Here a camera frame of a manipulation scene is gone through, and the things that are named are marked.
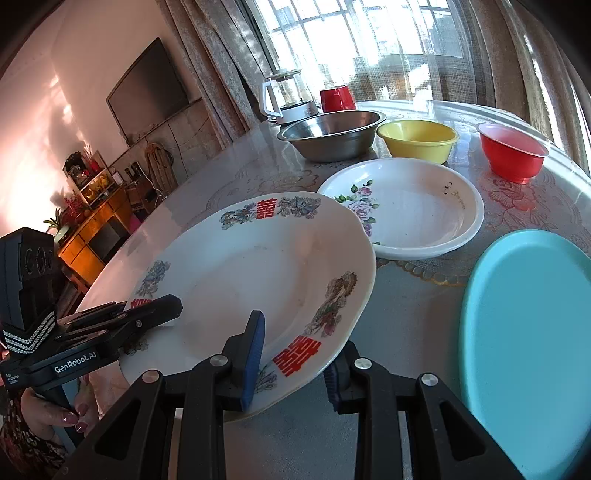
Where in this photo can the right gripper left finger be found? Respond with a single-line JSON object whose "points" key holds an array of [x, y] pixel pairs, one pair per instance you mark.
{"points": [[221, 383]]}

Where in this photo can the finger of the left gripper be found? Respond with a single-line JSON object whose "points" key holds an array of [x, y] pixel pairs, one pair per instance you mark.
{"points": [[111, 328]]}

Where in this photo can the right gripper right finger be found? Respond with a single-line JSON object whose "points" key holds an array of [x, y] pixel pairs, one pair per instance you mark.
{"points": [[357, 385]]}

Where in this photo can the white plate red characters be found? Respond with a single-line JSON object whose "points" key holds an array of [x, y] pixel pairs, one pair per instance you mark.
{"points": [[302, 259]]}

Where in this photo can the white bowl purple flowers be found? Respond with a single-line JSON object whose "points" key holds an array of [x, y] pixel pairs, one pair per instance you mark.
{"points": [[410, 209]]}

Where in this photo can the stainless steel bowl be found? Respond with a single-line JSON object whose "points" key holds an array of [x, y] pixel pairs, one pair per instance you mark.
{"points": [[333, 137]]}

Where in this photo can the person left hand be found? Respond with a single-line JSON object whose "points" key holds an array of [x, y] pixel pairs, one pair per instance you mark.
{"points": [[41, 416]]}

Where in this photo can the orange wooden cabinet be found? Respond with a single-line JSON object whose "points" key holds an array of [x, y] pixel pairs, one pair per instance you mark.
{"points": [[94, 243]]}

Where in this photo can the turquoise round plate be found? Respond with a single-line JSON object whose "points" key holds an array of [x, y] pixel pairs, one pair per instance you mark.
{"points": [[525, 350]]}

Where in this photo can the yellow plastic bowl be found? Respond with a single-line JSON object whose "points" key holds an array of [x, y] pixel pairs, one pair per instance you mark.
{"points": [[419, 139]]}

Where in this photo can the beige curtain left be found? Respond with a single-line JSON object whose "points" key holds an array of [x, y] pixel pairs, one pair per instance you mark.
{"points": [[221, 48]]}

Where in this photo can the beige curtain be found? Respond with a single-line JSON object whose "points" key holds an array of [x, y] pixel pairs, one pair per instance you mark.
{"points": [[513, 63], [221, 48]]}

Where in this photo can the red plastic bowl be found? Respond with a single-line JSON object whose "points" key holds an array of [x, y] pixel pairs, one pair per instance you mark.
{"points": [[512, 154]]}

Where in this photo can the red mug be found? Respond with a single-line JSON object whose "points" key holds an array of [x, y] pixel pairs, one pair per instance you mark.
{"points": [[336, 99]]}

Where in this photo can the beige curtain right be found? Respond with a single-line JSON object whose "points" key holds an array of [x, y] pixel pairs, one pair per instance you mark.
{"points": [[513, 63]]}

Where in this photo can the wall television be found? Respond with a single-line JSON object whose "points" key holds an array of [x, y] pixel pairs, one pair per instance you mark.
{"points": [[149, 93]]}

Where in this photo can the glass kettle white handle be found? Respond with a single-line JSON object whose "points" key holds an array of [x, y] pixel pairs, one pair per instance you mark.
{"points": [[284, 98]]}

